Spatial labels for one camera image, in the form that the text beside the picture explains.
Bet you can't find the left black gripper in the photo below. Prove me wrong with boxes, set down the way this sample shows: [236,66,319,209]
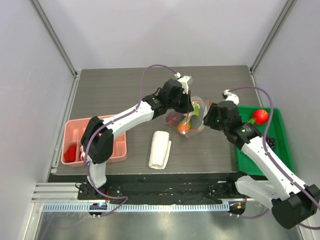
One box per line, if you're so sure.
[167,89,195,115]

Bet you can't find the green fake lettuce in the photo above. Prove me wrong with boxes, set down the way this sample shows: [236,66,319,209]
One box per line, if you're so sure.
[247,117,257,125]

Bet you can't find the clear zip top bag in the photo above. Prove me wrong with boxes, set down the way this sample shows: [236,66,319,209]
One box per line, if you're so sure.
[162,95,212,138]

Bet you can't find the orange fake fruit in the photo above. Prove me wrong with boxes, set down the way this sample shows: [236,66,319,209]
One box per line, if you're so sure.
[177,120,192,135]

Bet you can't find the red fake tomato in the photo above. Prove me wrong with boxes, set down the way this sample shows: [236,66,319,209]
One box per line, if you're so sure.
[252,109,269,125]

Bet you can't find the dark fake grapes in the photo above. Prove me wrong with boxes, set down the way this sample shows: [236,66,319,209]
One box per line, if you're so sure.
[265,135,277,150]

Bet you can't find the white fake cauliflower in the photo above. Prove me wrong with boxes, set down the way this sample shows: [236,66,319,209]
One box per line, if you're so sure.
[190,102,201,117]

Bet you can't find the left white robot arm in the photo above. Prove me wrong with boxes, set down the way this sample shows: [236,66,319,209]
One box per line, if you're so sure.
[80,76,194,200]

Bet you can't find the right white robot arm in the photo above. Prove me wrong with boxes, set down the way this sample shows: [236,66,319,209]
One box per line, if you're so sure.
[203,100,320,230]

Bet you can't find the dark red fake fruit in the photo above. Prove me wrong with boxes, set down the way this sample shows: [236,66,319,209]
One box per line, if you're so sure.
[165,111,183,126]

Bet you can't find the rolled white towel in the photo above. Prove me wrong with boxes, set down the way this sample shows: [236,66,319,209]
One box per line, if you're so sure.
[148,131,172,170]

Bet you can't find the pink divided organizer tray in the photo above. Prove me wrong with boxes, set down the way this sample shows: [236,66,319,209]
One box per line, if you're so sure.
[61,118,127,168]

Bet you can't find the red white small item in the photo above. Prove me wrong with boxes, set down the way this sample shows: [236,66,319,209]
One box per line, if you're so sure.
[79,146,85,161]

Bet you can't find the red cloth left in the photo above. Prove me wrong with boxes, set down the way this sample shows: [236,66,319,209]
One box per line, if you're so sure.
[63,144,77,163]

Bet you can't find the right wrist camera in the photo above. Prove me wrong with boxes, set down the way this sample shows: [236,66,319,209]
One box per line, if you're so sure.
[222,89,240,105]

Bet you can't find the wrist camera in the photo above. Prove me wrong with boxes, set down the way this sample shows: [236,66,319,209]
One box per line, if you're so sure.
[174,72,193,94]
[222,89,240,105]

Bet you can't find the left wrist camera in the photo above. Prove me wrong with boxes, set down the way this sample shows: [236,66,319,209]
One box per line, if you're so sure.
[174,72,193,94]

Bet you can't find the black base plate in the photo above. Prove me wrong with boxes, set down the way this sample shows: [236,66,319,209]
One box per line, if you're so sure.
[48,172,245,205]

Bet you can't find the right aluminium frame post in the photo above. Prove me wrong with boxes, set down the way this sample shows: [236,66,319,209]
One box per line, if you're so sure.
[249,0,297,75]

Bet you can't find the aluminium frame post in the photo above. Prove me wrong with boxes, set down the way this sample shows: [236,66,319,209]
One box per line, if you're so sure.
[249,0,297,75]
[28,0,81,78]

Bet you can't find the left aluminium frame post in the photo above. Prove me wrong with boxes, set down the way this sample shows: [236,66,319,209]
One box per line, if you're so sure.
[28,0,81,78]

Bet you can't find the perforated metal rail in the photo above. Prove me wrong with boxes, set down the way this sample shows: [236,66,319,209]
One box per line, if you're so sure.
[42,201,230,213]

